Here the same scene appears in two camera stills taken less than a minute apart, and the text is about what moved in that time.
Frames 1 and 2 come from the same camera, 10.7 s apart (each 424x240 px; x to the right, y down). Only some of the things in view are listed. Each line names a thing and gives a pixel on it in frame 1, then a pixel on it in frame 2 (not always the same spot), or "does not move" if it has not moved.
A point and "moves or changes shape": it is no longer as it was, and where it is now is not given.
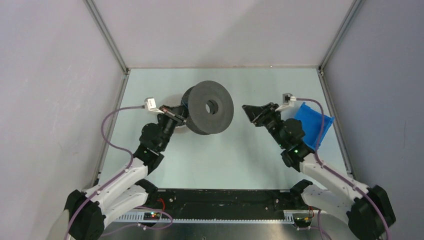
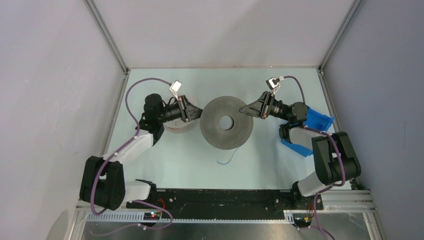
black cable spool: (208, 108) moves or changes shape
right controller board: (302, 222) does not move
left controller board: (151, 216) does not move
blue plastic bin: (312, 121) does not move
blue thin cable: (184, 104) moves or changes shape
